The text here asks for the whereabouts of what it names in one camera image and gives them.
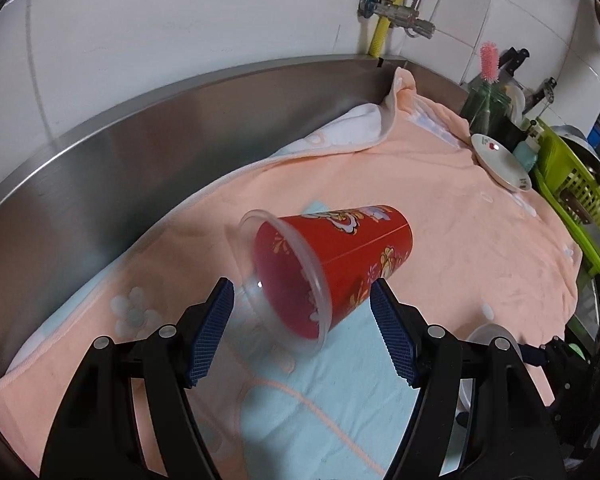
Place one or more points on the white ceramic plate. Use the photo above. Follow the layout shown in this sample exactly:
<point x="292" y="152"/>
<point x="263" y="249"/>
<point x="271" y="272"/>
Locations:
<point x="500" y="163"/>

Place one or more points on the red printed plastic cup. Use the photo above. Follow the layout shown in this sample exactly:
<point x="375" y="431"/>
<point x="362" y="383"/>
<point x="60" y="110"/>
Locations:
<point x="306" y="273"/>

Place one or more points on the white plastic cup lid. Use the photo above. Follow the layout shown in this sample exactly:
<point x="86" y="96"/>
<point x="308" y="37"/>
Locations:
<point x="479" y="356"/>

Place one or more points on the lime green dish rack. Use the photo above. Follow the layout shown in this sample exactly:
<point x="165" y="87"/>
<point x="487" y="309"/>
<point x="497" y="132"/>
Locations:
<point x="572" y="190"/>

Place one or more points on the peach towel with blue print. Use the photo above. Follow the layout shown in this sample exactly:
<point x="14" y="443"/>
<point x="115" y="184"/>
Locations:
<point x="385" y="191"/>

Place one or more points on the teal soap bottle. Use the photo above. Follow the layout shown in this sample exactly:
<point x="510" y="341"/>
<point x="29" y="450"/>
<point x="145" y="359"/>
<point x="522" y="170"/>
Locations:
<point x="526" y="152"/>

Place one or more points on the wall water valve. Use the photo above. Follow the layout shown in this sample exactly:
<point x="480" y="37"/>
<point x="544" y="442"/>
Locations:
<point x="395" y="10"/>

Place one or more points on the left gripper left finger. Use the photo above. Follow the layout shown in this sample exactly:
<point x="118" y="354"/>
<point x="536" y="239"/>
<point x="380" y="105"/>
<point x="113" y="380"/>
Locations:
<point x="125" y="413"/>

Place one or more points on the pink bottle brush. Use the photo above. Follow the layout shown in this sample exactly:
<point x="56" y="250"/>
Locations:
<point x="489" y="62"/>

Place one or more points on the dark green utensil holder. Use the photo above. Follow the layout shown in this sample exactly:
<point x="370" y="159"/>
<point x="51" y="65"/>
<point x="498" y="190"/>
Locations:
<point x="485" y="107"/>

